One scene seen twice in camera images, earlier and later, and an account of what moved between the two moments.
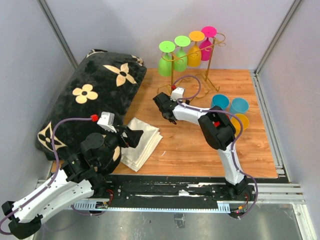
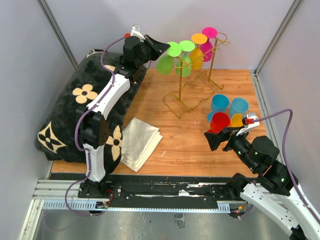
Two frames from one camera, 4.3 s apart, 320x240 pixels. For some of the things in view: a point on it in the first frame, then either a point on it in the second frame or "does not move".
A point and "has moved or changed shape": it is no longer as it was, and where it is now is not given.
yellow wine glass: (236, 123) does not move
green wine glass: (165, 62) has moved or changed shape
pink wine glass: (206, 46) does not move
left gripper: (133, 138) to (157, 47)
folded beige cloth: (135, 158) does not move
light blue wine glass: (239, 105) does not move
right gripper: (169, 98) to (214, 139)
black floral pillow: (94, 98) does not move
